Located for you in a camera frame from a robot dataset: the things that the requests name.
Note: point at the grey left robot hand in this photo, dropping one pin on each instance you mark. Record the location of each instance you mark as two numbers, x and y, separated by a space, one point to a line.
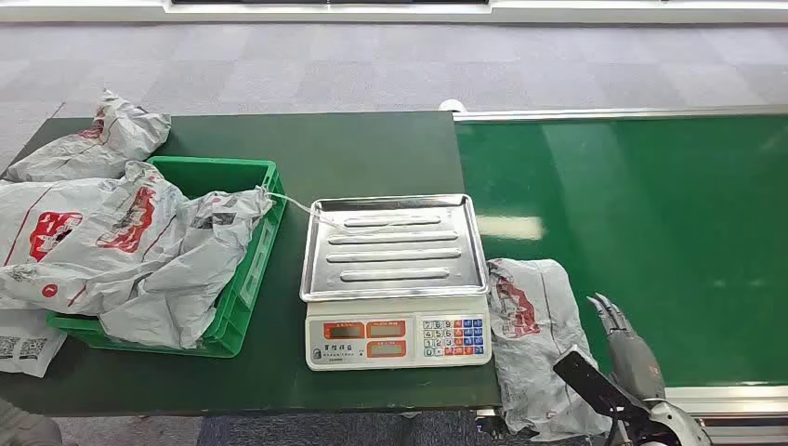
24 428

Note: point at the crumpled grey courier bag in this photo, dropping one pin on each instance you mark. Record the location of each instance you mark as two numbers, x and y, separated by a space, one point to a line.
92 154

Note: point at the white conveyor roller end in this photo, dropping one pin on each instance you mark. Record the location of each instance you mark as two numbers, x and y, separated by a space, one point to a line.
452 104

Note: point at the grey courier bag package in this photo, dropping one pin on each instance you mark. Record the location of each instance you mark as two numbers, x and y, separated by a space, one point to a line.
535 369

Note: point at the steel weighing tray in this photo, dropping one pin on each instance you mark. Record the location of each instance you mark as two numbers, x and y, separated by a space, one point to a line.
394 246

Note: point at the green plastic crate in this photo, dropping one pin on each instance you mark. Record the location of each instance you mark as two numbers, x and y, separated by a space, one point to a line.
246 289

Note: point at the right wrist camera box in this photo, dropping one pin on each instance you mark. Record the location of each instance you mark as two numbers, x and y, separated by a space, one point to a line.
591 378

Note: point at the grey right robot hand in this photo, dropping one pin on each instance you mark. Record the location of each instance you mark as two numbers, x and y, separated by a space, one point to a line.
637 366

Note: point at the white electronic scale body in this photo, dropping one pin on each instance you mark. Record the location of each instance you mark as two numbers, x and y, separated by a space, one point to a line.
369 357

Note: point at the white bag with QR codes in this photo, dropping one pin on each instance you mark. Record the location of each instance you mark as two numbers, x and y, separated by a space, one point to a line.
24 351

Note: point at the grey courier bag red logo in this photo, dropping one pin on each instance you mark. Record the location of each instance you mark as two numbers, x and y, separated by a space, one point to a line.
52 258
166 277

